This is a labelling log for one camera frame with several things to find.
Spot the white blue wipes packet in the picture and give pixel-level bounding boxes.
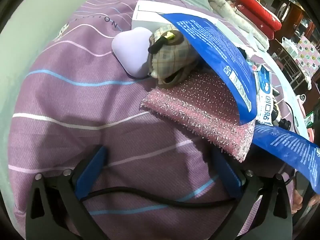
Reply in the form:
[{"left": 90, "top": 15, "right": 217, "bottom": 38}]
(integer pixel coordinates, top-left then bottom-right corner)
[{"left": 252, "top": 64, "right": 275, "bottom": 127}]

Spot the white folded quilt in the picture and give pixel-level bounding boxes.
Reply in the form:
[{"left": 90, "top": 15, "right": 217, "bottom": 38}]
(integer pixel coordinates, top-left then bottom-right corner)
[{"left": 206, "top": 0, "right": 270, "bottom": 50}]

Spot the person's right hand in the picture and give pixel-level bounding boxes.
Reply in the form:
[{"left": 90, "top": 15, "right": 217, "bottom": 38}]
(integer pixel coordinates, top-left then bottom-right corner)
[{"left": 291, "top": 189, "right": 320, "bottom": 215}]

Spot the white cardboard box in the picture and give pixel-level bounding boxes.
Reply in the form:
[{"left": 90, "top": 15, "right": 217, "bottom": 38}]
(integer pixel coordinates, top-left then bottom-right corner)
[{"left": 131, "top": 0, "right": 240, "bottom": 48}]

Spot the white plastic bag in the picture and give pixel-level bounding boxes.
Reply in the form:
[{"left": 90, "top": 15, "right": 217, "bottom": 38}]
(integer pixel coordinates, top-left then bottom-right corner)
[{"left": 282, "top": 37, "right": 299, "bottom": 57}]

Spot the blue plastic packet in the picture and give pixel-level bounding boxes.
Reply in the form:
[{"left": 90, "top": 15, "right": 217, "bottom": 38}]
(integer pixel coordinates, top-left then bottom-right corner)
[
  {"left": 157, "top": 12, "right": 258, "bottom": 126},
  {"left": 251, "top": 124, "right": 320, "bottom": 195}
]

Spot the pink glitter scouring pad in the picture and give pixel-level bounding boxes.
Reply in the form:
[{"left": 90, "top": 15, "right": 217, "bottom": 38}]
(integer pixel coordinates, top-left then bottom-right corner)
[{"left": 139, "top": 67, "right": 257, "bottom": 163}]

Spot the red pillow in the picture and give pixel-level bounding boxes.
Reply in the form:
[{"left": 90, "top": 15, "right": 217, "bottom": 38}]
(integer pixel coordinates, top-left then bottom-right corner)
[
  {"left": 237, "top": 0, "right": 282, "bottom": 30},
  {"left": 237, "top": 4, "right": 275, "bottom": 40}
]

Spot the purple striped bedsheet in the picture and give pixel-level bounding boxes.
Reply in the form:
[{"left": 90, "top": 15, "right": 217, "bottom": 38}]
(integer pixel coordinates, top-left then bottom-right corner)
[{"left": 7, "top": 0, "right": 300, "bottom": 240}]

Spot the lavender soft pouch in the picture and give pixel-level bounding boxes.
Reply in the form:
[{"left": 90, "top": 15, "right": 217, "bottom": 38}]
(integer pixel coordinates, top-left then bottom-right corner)
[{"left": 111, "top": 28, "right": 153, "bottom": 78}]

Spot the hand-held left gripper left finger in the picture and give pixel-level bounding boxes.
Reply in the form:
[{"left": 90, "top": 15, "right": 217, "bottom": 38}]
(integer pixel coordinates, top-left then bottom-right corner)
[{"left": 26, "top": 145, "right": 108, "bottom": 240}]

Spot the dark wooden cabinet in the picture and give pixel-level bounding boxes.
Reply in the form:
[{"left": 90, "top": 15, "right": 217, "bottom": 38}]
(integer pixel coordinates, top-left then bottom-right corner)
[{"left": 275, "top": 0, "right": 320, "bottom": 43}]

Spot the black cable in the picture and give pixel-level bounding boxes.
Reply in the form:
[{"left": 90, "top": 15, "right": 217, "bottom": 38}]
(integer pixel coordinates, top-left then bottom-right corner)
[
  {"left": 274, "top": 97, "right": 299, "bottom": 133},
  {"left": 79, "top": 186, "right": 237, "bottom": 208}
]

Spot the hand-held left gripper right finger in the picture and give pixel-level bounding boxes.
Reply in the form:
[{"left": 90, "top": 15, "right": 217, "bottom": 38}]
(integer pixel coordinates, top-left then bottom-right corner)
[{"left": 212, "top": 149, "right": 293, "bottom": 240}]

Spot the beige plaid fabric pouch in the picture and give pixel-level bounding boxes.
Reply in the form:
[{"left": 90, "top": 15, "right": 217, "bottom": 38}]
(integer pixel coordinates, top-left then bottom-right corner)
[{"left": 147, "top": 24, "right": 200, "bottom": 88}]

